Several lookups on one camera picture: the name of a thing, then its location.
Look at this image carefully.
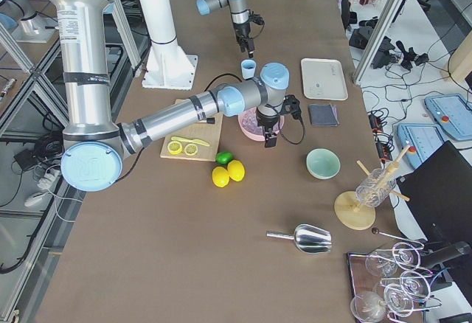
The yellow plastic knife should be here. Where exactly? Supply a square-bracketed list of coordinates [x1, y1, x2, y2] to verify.
[170, 136, 210, 147]

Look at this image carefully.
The yellow lemon lower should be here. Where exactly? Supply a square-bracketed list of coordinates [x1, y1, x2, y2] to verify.
[212, 166, 230, 188]

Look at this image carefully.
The pink bowl with ice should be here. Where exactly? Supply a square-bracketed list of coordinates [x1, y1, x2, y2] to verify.
[237, 108, 266, 142]

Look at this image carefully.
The mint green bowl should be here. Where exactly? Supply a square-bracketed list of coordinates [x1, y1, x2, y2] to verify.
[305, 148, 341, 180]

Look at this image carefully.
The steel ice scoop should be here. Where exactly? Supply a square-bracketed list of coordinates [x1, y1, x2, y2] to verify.
[266, 223, 332, 254]

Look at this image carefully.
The yellow lemon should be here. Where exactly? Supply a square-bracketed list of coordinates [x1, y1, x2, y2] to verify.
[227, 159, 246, 181]
[212, 166, 230, 188]

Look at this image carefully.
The aluminium frame post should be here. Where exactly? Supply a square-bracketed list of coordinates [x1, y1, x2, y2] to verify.
[353, 0, 403, 86]

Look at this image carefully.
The black monitor lying flat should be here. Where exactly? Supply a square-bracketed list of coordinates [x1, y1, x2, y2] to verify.
[397, 141, 471, 243]

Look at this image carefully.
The beige plastic tray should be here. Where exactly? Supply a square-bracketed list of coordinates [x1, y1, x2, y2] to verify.
[301, 58, 348, 101]

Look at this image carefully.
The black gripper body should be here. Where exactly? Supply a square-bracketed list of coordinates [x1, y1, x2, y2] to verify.
[232, 12, 264, 43]
[256, 94, 300, 133]

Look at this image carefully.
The yellow lemon upper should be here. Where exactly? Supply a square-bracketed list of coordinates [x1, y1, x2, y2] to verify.
[227, 159, 246, 181]

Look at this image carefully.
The dark grey folded cloth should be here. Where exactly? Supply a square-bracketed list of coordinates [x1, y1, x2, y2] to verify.
[308, 103, 339, 127]

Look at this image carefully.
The lemon slice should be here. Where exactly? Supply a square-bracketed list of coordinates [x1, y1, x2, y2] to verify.
[167, 140, 183, 155]
[184, 143, 198, 156]

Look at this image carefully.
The wine glass rack tray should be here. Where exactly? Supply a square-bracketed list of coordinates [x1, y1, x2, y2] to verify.
[347, 240, 443, 322]

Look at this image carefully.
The light blue cup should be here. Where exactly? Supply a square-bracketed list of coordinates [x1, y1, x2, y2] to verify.
[240, 59, 257, 80]

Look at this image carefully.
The clear glass on stand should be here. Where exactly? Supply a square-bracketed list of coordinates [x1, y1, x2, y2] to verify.
[355, 169, 396, 208]

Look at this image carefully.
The green lime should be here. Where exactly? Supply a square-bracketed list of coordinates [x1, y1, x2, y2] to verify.
[215, 151, 234, 165]

